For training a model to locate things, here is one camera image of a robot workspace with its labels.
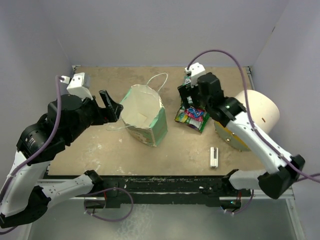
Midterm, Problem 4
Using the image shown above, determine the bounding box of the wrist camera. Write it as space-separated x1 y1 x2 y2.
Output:
60 72 93 100
184 62 206 87

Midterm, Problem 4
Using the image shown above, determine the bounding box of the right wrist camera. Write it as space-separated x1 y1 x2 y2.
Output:
184 62 206 87

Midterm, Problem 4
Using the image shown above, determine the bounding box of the small white plastic clip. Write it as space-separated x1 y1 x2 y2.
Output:
209 147 219 169

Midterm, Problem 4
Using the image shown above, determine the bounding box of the teal pink snack packet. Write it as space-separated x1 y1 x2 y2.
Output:
182 75 192 86

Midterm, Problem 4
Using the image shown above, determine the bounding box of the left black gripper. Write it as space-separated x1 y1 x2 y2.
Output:
67 89 123 142

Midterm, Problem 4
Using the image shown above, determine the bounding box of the large cream cylinder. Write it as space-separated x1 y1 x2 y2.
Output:
213 89 280 153

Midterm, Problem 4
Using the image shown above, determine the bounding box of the red snack packet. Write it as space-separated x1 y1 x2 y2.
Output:
184 107 205 122

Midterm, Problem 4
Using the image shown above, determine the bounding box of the green Fox's candy bag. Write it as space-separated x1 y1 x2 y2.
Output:
174 106 210 133

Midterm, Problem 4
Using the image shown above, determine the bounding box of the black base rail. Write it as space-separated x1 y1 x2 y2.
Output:
89 175 251 208

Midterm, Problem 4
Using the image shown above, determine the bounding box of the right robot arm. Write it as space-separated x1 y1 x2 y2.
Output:
177 72 306 200

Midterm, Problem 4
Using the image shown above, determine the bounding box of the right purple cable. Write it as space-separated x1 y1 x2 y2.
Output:
187 49 320 216

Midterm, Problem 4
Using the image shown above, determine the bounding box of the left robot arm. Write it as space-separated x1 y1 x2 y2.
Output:
0 90 124 229

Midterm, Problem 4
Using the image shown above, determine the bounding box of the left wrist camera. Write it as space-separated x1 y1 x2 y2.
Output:
60 72 93 100

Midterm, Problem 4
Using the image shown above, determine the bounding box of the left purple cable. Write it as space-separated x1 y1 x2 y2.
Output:
0 75 68 235

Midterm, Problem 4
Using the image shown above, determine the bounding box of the purple cable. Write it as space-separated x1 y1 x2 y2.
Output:
187 49 320 216
0 75 68 235

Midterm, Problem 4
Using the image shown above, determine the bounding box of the green patterned paper bag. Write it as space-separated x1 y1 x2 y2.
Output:
106 72 169 147

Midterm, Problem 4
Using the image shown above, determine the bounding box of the blue small snack packet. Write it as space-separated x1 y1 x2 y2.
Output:
186 107 205 119

